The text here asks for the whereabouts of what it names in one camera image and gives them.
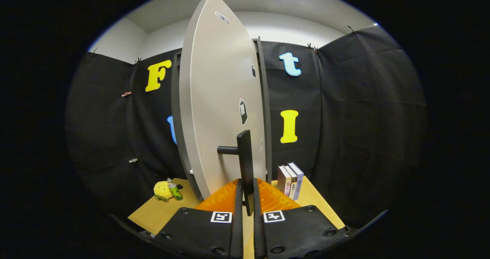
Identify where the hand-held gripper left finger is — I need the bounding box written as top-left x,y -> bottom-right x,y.
151,179 -> 244,259

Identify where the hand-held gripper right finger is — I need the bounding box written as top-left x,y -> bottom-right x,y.
253,178 -> 349,259

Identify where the black door handle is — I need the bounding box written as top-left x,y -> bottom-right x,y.
217,130 -> 255,217

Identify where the beige shoe cabinet door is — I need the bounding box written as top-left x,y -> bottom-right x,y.
179,0 -> 267,200

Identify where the grey shoe cabinet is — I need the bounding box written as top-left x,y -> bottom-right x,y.
171,38 -> 273,201

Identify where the brown cover book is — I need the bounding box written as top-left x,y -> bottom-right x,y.
277,165 -> 292,197

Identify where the white spine book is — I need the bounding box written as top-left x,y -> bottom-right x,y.
283,164 -> 298,200

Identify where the blue spine book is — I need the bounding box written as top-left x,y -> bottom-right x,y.
288,162 -> 304,201

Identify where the green bottle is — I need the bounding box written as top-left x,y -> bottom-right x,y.
167,178 -> 183,201

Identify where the yellow plush toy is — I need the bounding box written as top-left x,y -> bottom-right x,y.
154,181 -> 175,202

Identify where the black backdrop cloth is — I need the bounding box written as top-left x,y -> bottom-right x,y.
67,25 -> 427,229

